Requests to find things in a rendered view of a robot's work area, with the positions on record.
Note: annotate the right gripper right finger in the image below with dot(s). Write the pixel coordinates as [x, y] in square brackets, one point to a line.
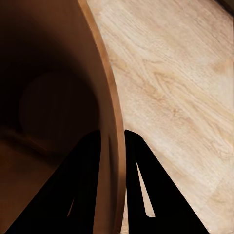
[173, 213]

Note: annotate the trash can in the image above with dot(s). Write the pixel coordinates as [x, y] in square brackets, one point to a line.
[56, 85]

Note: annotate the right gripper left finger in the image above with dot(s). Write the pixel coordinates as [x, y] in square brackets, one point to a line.
[66, 203]

